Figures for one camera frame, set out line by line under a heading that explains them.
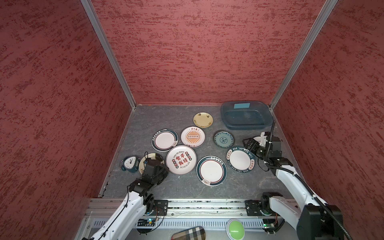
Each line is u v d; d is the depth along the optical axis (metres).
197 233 0.65
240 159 0.94
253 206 0.74
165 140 1.01
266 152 0.64
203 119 1.11
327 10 0.73
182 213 0.73
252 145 0.76
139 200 0.56
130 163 0.85
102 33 0.80
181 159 0.90
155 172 0.66
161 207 0.73
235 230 0.67
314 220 0.39
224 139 1.00
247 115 1.15
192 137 1.01
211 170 0.87
